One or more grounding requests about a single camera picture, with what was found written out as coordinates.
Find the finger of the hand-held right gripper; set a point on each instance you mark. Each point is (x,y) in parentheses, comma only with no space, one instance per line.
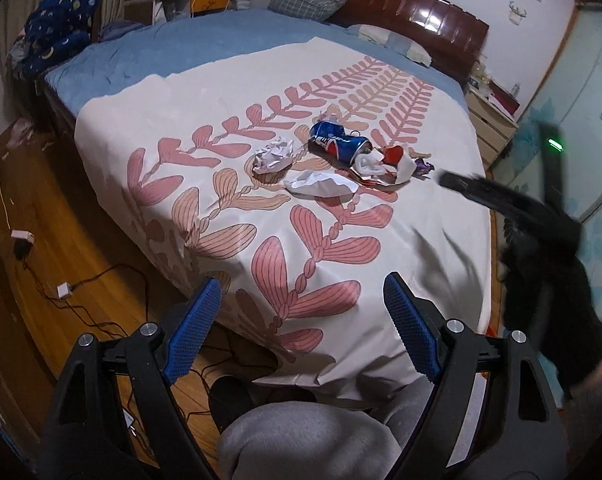
(486,191)

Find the white plug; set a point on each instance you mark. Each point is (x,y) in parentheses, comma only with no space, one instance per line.
(64,291)

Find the white charger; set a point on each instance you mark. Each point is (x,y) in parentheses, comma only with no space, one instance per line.
(22,235)

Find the blue bedsheet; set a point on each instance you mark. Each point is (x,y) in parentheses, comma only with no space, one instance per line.
(181,50)

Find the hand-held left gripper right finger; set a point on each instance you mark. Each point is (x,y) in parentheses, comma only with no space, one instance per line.
(411,330)

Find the navy moon print cloth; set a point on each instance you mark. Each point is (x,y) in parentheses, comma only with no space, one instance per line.
(61,25)

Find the black shoe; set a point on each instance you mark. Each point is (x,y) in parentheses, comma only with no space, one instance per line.
(230,402)

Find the crushed blue soda can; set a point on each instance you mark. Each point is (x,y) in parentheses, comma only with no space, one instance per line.
(338,141)

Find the red and white wrapper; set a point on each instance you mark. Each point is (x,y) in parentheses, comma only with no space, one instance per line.
(401,162)

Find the person's right forearm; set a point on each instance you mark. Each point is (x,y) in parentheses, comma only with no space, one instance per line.
(593,420)

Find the purple wrapper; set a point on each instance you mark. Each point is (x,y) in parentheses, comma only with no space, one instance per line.
(423,166)

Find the person's grey trouser leg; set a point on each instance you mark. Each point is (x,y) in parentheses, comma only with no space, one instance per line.
(306,440)

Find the blue floral wardrobe door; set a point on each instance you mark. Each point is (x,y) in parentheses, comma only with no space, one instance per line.
(576,85)

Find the grey purple cloth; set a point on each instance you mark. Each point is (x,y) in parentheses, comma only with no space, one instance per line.
(123,30)

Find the leaf printed white blanket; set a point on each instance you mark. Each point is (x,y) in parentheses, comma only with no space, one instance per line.
(231,110)

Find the pale pillow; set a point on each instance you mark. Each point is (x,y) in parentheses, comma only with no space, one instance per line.
(396,42)

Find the small white tissue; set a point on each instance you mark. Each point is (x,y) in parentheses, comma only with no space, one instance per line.
(371,165)

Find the black power adapter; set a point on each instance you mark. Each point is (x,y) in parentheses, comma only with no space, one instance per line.
(22,251)

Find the white paper ball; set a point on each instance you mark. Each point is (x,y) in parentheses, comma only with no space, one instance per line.
(277,156)

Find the deer head wall sticker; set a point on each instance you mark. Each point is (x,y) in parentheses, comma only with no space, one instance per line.
(517,12)

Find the red item on nightstand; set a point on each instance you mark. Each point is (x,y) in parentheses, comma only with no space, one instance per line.
(503,102)

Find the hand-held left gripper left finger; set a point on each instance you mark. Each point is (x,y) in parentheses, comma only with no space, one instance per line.
(196,330)

